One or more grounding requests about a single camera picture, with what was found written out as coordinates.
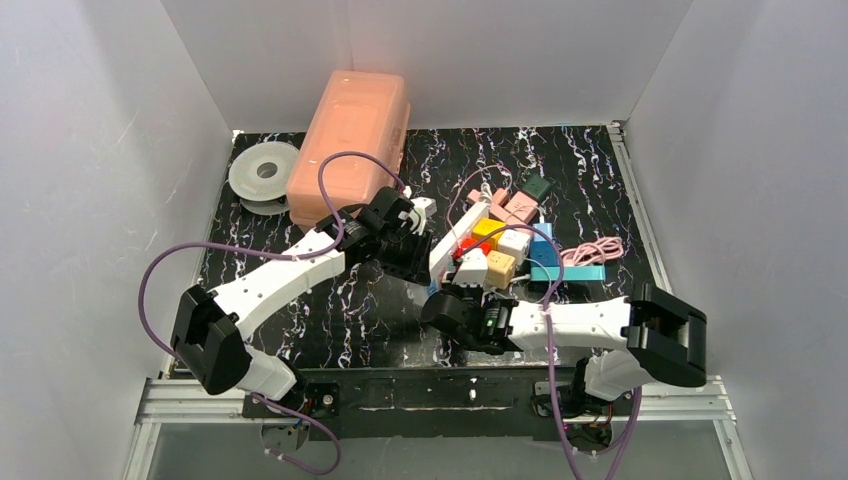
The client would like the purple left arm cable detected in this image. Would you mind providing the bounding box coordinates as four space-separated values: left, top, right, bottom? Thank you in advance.
137 150 409 476

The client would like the teal power strip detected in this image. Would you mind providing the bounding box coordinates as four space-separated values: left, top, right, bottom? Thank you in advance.
529 265 606 283

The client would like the tan cube socket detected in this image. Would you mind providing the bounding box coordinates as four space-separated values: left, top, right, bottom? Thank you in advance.
485 251 516 290

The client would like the pink coiled cable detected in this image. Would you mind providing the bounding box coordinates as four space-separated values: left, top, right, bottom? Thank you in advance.
559 236 625 268

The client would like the thin pink cable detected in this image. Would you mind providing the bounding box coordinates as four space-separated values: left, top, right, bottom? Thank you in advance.
445 165 515 230

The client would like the aluminium frame rail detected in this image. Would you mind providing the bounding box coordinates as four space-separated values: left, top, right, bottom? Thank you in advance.
606 121 753 479

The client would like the dark green cube socket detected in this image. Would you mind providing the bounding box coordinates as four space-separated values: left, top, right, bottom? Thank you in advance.
519 174 552 204

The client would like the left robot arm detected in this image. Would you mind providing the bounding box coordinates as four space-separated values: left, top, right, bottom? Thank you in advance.
170 187 436 400

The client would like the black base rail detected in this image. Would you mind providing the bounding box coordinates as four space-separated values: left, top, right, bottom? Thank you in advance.
241 365 637 444

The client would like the yellow cube socket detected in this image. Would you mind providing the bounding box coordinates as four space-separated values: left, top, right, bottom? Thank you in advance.
471 218 506 250

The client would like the pink plastic storage box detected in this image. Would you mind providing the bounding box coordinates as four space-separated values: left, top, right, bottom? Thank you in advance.
286 70 410 231

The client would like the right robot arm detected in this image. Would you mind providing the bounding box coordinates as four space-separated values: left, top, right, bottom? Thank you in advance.
421 283 707 402

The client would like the red cube socket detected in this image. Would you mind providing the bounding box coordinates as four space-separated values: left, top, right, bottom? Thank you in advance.
452 237 491 263

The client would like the pink cube socket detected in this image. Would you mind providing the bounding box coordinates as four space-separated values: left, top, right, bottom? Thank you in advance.
504 191 539 225

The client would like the white cube socket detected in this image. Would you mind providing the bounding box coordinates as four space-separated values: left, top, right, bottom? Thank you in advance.
496 229 532 265

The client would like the white power strip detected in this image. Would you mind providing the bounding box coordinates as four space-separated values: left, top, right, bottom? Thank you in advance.
429 202 490 291

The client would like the grey filament spool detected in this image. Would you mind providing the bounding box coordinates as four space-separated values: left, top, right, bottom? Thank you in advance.
228 141 299 216

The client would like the blue cube socket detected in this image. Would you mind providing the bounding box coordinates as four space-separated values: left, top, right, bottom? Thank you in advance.
529 222 559 267

